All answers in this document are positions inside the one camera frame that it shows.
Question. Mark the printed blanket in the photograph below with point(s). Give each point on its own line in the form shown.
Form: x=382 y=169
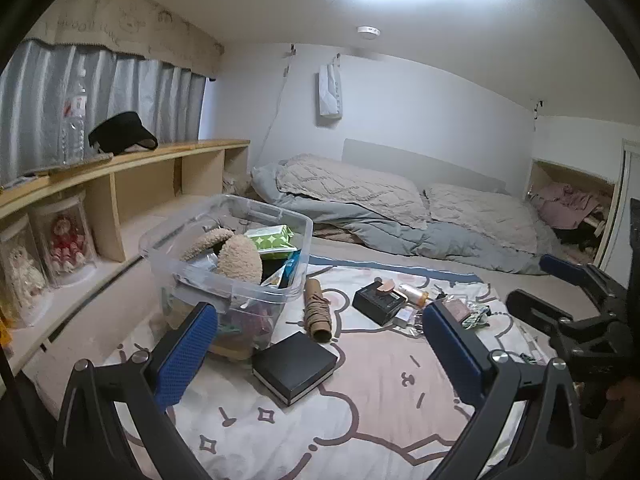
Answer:
x=390 y=385

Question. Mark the orange cap bottle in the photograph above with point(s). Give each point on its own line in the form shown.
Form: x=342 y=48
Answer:
x=412 y=292

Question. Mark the blue foil packet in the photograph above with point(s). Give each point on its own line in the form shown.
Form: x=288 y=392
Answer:
x=295 y=265

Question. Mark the beige quilted pillow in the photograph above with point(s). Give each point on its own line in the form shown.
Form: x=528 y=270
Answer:
x=480 y=215

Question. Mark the clear water bottle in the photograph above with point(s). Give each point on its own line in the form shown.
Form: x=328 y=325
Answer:
x=74 y=130

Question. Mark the green tissue pack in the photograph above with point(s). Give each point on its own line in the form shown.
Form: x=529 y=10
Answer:
x=270 y=240

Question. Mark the person's right hand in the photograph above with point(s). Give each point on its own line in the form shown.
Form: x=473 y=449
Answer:
x=625 y=410

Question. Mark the small brown box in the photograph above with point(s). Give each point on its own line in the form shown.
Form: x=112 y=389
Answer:
x=457 y=310

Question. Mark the beige printed curtain valance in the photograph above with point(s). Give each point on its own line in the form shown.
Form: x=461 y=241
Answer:
x=125 y=20

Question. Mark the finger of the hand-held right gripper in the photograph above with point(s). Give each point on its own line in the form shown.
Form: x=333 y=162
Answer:
x=560 y=265
x=535 y=307

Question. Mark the wooden wall cubby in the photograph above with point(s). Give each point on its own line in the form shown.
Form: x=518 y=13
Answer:
x=537 y=175

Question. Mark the cardboard twine spool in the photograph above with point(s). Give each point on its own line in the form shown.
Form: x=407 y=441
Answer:
x=318 y=315

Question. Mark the grey curtain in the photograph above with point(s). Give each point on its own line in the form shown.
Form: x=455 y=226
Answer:
x=150 y=100

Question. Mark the grey quilt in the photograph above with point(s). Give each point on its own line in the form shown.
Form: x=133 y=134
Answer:
x=390 y=235

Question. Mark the fluffy beige slipper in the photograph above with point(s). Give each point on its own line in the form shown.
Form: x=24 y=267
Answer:
x=242 y=260
x=205 y=242

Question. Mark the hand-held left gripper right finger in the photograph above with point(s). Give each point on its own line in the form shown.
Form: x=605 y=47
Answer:
x=452 y=355

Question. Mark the pink clothes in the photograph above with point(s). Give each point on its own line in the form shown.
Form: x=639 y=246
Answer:
x=565 y=200

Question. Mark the white hanging bag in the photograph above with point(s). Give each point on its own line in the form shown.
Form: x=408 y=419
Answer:
x=329 y=92

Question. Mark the black visor cap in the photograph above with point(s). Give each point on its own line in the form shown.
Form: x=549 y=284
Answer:
x=120 y=132

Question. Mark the black square gift box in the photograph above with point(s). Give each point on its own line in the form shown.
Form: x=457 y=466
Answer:
x=292 y=360

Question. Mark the white headboard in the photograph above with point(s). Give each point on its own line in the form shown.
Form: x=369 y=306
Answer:
x=400 y=160

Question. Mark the doll in clear case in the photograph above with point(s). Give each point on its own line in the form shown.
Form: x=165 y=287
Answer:
x=90 y=230

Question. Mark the white door frame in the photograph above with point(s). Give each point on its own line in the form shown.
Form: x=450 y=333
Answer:
x=612 y=240

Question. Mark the clear plastic storage bin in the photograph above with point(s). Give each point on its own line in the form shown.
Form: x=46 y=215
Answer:
x=160 y=250

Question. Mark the white smoke detector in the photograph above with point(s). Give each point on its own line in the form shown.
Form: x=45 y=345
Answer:
x=368 y=31

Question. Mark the wooden shelf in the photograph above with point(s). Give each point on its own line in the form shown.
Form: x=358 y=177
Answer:
x=150 y=180

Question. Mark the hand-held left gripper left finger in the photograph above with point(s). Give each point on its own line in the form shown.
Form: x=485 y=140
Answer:
x=187 y=355

